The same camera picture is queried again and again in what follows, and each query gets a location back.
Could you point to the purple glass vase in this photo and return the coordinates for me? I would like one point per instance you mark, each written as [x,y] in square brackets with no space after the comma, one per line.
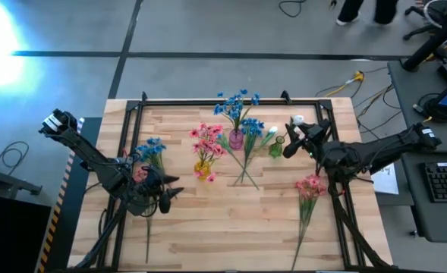
[236,139]

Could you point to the black frame clamp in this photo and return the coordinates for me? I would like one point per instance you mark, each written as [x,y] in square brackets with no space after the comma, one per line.
[285,96]
[144,96]

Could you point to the black monitor base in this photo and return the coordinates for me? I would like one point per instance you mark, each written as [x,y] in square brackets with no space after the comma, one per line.
[435,112]

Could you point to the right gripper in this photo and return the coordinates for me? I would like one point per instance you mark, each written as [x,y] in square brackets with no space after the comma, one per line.
[316,133]

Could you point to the black cabinet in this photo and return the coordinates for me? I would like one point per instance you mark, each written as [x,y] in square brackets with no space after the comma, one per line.
[10,235]

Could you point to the black computer keyboard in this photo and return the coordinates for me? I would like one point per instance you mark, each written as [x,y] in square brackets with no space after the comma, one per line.
[445,182]

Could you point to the white paper sheet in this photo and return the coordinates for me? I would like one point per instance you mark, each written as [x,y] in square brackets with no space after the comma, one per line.
[386,182]

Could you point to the gray office desk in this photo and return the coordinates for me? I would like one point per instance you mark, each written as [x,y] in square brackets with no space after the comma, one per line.
[435,223]

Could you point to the person's legs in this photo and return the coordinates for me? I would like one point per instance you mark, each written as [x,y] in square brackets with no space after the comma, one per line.
[350,9]

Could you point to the black table frame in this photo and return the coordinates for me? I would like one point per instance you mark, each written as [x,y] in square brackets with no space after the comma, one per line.
[192,102]

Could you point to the black hazard striped platform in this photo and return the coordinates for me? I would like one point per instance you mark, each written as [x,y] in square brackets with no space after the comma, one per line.
[69,212]

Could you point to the black slanted pole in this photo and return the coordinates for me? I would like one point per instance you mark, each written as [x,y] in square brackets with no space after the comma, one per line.
[432,41]

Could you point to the green glass vase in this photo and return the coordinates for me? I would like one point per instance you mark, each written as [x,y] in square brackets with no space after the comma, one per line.
[275,149]

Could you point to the white artificial tulip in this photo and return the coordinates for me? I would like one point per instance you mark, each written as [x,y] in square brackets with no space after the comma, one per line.
[298,120]
[272,129]

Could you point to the dark metal stand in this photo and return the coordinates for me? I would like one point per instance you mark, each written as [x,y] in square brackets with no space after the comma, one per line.
[10,184]

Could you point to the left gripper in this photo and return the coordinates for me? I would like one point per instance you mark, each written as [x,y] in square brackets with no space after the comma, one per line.
[155,193]

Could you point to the yellow glass vase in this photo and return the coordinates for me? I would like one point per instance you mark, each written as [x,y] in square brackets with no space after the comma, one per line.
[201,168]

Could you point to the pink flower bunch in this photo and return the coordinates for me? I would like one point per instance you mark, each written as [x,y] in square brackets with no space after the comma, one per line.
[310,186]
[208,146]
[139,175]

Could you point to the blue flower bunch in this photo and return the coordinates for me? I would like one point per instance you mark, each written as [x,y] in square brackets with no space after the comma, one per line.
[251,127]
[232,108]
[151,146]

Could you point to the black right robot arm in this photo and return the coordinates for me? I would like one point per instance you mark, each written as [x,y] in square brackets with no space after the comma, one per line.
[378,151]

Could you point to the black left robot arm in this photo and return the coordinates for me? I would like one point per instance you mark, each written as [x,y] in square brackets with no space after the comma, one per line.
[94,159]

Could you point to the black office chair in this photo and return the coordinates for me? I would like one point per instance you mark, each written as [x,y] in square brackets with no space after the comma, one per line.
[435,9]

